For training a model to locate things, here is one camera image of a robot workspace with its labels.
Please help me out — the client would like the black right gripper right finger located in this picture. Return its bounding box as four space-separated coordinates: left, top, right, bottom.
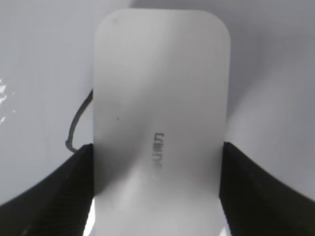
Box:
220 142 315 236

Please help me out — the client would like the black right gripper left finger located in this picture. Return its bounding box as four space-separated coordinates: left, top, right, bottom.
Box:
0 144 95 236

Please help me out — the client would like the white whiteboard eraser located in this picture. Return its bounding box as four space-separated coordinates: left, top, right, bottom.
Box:
93 8 231 236

